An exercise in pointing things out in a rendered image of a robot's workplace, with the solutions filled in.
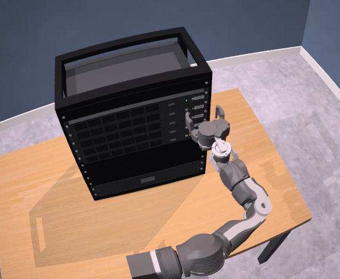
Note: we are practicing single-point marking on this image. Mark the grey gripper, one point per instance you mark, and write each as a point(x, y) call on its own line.
point(208, 133)

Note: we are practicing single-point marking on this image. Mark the black server rack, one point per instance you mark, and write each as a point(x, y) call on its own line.
point(142, 114)

